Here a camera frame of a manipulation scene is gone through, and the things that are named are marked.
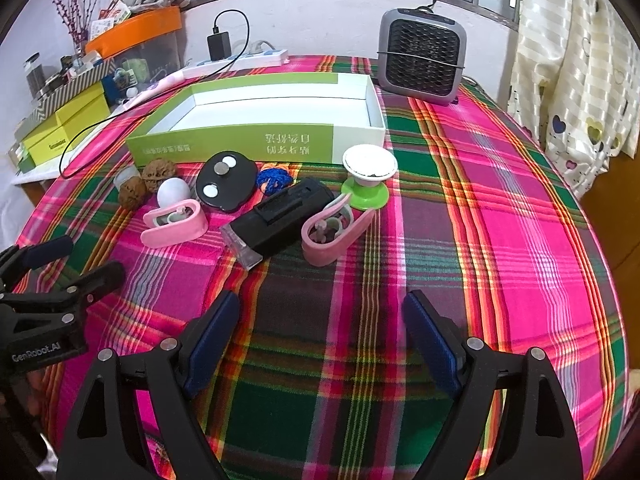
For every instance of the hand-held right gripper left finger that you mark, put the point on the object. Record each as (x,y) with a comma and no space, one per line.
(210,350)

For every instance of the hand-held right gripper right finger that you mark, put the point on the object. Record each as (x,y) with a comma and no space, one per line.
(430,345)

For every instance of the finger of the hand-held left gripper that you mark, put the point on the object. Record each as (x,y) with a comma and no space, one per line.
(100,280)
(47,252)

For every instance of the brown cookie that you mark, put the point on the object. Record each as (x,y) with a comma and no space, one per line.
(131,194)

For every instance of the white ball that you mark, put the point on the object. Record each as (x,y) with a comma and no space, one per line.
(173,191)

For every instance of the black rectangular device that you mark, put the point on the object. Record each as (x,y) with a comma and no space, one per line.
(280,220)

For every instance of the black oval disc white dots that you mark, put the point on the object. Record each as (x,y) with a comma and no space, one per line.
(235,190)

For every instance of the blue knitted ornament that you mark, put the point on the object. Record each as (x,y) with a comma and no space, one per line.
(274,177)

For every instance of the white and green suction stand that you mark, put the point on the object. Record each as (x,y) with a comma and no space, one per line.
(367,160)

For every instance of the green and white cardboard box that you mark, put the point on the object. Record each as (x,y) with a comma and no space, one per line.
(280,105)

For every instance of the yellow-green box with black print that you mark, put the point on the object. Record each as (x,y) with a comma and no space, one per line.
(45,142)

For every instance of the pink green plaid tablecloth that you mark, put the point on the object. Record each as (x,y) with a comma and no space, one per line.
(500,210)

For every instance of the grey striped box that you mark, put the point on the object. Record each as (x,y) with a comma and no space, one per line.
(65,92)

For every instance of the small blue patterned box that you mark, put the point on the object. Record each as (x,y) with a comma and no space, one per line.
(117,87)

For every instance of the small white round cap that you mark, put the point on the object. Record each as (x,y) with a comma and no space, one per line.
(131,92)

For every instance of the glass jar with black lid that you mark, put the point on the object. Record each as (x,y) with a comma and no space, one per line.
(34,72)

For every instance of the pink and white lotion tube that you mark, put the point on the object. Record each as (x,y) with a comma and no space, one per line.
(160,85)

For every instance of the pale green item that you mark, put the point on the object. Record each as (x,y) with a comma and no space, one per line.
(135,67)

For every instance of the brown wooden cabinet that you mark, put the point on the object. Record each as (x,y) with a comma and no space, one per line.
(620,210)

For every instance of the purple flower branches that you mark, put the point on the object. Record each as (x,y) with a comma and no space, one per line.
(75,20)

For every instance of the clear bin with orange lid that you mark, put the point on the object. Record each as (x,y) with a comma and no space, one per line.
(140,27)

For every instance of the colourful card packets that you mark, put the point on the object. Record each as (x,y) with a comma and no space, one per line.
(110,15)

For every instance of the black charger plug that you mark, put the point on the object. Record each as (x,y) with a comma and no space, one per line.
(219,46)

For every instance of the white and blue power strip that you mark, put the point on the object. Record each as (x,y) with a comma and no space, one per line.
(260,57)

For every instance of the grey portable fan heater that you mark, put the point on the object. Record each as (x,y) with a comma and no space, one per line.
(422,55)

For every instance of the cream curtain with hearts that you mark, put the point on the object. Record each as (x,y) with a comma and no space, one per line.
(575,60)

